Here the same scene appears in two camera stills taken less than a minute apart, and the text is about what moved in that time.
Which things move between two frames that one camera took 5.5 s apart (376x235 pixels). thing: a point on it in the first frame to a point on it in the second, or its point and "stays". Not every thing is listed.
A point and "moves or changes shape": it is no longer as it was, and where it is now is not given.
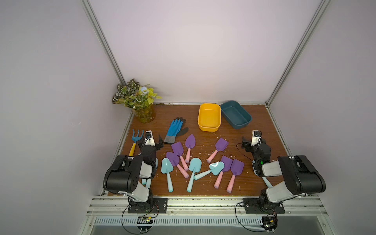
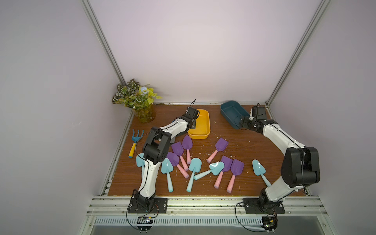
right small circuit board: (269, 223) stays
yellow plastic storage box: (209, 117) to (202, 129)
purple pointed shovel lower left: (174, 159) stays
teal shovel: (195, 165) stays
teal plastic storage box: (235, 114) stays
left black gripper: (158, 146) to (194, 125)
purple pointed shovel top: (190, 143) moves or changes shape
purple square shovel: (237, 168) stays
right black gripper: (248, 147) to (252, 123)
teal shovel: (167, 167) stays
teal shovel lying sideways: (215, 168) stays
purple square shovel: (221, 145) stays
